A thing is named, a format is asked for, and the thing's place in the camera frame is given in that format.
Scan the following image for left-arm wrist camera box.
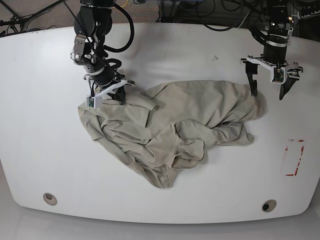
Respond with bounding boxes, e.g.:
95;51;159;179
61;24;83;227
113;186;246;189
270;66;286;84

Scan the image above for table cable grommet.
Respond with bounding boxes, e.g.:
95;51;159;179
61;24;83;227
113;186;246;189
43;193;58;206
261;199;277;213

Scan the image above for left table cable grommet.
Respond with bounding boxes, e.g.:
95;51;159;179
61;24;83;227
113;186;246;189
43;193;58;206

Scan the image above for right-arm wrist camera box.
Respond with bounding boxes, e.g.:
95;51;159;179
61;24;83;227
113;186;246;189
85;96;103;109

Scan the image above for black tripod legs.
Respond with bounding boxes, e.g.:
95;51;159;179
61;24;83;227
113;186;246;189
0;0;65;36

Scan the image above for right table cable grommet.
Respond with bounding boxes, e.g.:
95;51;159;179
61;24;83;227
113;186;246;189
261;199;277;213

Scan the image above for right-arm gripper body white bracket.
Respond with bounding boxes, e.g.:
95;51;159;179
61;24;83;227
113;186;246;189
84;67;135;98

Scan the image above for left-arm gripper body white bracket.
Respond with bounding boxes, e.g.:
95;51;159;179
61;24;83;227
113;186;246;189
240;40;303;75

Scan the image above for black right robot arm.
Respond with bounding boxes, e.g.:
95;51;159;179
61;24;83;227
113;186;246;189
70;0;135;109

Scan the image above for red tape rectangle marker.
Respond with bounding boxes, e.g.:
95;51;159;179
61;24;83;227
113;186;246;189
283;139;305;177

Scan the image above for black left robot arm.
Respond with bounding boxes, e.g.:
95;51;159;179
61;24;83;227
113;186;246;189
240;0;303;100

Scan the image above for white power strip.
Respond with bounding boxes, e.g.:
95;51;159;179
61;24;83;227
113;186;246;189
297;4;320;20

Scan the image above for beige T-shirt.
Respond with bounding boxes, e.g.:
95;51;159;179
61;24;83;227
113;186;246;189
78;80;265;189

